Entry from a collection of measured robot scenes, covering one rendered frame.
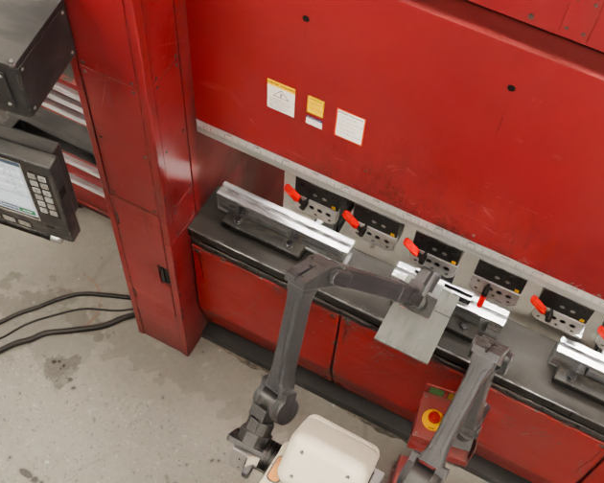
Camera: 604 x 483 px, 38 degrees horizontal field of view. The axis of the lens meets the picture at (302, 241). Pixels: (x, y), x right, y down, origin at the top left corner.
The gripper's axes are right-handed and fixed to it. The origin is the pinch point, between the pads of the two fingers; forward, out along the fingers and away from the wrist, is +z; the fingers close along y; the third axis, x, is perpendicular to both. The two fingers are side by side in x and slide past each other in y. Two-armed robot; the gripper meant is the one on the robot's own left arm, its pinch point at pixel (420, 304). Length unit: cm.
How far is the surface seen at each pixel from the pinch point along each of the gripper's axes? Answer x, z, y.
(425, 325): 5.4, -0.9, -4.4
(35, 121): 1, -24, 134
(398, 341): 13.5, -5.3, 0.5
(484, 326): -3.0, 16.5, -20.7
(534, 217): -32, -44, -20
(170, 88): -22, -52, 84
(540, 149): -44, -66, -15
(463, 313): -3.5, 11.5, -13.0
